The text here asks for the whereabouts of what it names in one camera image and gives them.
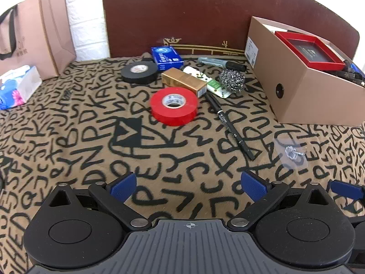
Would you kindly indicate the red tape roll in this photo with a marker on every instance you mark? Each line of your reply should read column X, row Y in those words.
column 159, row 107

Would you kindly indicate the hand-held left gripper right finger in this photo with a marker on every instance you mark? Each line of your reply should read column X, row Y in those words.
column 253, row 185

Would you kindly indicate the steel wool scourer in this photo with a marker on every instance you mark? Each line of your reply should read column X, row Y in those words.
column 232, row 81

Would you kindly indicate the letter printed brown blanket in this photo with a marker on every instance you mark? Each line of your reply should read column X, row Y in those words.
column 94, row 137

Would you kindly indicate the tissue pack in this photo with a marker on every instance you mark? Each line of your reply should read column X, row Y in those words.
column 20, row 87

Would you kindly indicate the blue cardboard box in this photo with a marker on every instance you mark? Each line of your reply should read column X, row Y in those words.
column 166, row 55

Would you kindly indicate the black tape roll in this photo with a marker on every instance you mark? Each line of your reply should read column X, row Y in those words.
column 128, row 74

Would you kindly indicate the brown wooden headboard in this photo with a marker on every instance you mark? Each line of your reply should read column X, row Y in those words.
column 185, row 11

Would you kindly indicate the grey marker pen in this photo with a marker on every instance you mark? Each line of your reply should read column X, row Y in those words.
column 214, row 61

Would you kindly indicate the gold box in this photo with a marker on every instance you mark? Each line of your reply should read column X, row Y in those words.
column 182, row 80

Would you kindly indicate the black pen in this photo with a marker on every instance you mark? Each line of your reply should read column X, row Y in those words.
column 228, row 122

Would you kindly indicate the white floral tube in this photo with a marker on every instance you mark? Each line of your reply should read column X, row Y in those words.
column 199, row 75

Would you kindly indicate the clear plastic hook packet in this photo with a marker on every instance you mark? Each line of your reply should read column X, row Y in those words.
column 290, row 151

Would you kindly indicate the tan cardboard box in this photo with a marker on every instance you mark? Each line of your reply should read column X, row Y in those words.
column 299, row 97

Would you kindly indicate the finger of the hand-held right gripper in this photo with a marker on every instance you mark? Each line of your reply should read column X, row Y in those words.
column 343, row 191

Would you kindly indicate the red box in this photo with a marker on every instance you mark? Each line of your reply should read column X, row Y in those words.
column 293, row 44

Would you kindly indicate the pink paper bag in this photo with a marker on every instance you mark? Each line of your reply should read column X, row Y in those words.
column 52, row 34

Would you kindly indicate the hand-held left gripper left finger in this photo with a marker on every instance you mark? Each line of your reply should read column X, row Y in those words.
column 124, row 184

